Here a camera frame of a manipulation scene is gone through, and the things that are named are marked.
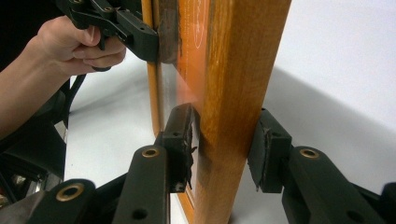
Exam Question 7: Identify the dark bulky object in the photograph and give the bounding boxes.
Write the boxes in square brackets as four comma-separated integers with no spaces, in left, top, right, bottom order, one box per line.
[0,90,69,206]

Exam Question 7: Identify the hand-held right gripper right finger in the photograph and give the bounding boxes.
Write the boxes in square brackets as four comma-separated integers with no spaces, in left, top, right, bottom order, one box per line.
[247,107,389,224]

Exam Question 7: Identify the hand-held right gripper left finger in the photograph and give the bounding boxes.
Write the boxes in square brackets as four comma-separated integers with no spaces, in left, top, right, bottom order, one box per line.
[111,103,199,224]

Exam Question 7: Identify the black cable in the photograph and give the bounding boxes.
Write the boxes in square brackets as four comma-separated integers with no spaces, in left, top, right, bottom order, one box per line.
[64,74,88,115]

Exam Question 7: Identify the wooden picture frame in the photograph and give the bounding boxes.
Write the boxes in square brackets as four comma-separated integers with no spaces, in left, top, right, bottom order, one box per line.
[141,0,293,224]

